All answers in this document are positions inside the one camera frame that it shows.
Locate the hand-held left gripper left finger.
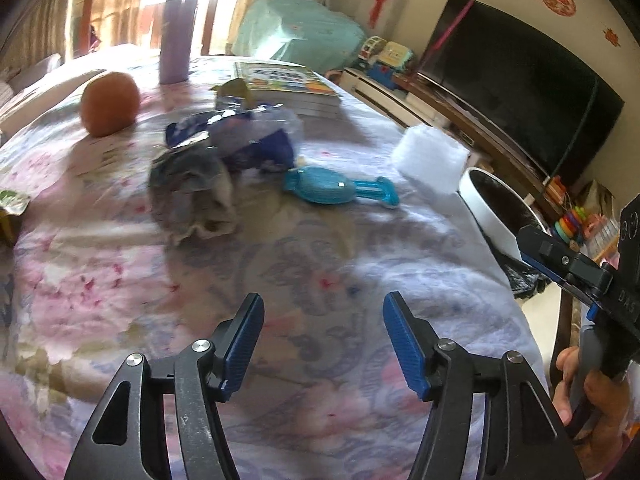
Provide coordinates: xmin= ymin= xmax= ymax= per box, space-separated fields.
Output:
xmin=64 ymin=292 xmax=266 ymax=480

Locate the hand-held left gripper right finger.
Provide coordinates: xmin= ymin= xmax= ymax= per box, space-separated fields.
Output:
xmin=382 ymin=290 xmax=586 ymax=480

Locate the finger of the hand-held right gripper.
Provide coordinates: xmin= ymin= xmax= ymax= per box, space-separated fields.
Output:
xmin=517 ymin=225 xmax=613 ymax=306

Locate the white trash bin black liner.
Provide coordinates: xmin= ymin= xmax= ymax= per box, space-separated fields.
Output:
xmin=457 ymin=167 xmax=551 ymax=301

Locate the white foam piece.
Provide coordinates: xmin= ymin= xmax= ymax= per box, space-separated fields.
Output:
xmin=392 ymin=126 xmax=471 ymax=198

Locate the grey cloth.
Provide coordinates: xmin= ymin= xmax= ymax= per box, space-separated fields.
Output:
xmin=149 ymin=142 xmax=240 ymax=246

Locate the blue plastic brush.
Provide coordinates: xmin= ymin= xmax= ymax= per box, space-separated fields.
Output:
xmin=282 ymin=166 xmax=401 ymax=208

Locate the blue purple plastic bag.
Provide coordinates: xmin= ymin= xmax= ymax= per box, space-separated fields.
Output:
xmin=165 ymin=105 xmax=303 ymax=173

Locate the person's right hand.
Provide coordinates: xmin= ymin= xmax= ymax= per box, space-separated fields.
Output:
xmin=552 ymin=345 xmax=640 ymax=476

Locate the pink orange plastic toy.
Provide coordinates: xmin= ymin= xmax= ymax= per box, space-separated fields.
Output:
xmin=582 ymin=212 xmax=606 ymax=241

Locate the clear plastic storage box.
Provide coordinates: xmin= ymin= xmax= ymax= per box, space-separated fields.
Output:
xmin=587 ymin=220 xmax=623 ymax=261

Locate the wooden abacus toy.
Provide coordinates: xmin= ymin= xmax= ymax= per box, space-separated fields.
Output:
xmin=545 ymin=175 xmax=571 ymax=201

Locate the black television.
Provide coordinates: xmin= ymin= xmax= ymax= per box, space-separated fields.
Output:
xmin=417 ymin=0 xmax=626 ymax=188

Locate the white tv cabinet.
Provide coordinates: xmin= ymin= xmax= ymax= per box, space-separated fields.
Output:
xmin=340 ymin=67 xmax=566 ymax=201

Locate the blue plastic toy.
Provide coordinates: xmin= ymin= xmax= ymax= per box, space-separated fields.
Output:
xmin=370 ymin=65 xmax=401 ymax=88

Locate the yellow teal toy register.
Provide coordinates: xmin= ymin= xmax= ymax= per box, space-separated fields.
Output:
xmin=378 ymin=41 xmax=416 ymax=73

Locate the stack of children's books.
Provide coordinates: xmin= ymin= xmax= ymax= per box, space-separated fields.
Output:
xmin=234 ymin=60 xmax=343 ymax=118

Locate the green snack wrapper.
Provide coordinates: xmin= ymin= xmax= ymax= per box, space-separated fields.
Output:
xmin=0 ymin=189 xmax=30 ymax=248

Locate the green white toy bus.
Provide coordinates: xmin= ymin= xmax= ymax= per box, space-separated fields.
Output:
xmin=359 ymin=36 xmax=386 ymax=63

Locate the orange fruit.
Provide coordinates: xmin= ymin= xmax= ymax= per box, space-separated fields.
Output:
xmin=81 ymin=71 xmax=140 ymax=137

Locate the purple water bottle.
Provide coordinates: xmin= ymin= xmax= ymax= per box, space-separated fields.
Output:
xmin=152 ymin=0 xmax=200 ymax=85

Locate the teal covered furniture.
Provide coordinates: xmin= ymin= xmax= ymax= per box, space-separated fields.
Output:
xmin=232 ymin=0 xmax=368 ymax=68

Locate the cream sofa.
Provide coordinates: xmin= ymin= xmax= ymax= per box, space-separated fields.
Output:
xmin=0 ymin=52 xmax=106 ymax=136

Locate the rainbow stacking ring toy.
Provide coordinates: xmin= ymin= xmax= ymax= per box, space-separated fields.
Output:
xmin=552 ymin=207 xmax=588 ymax=246

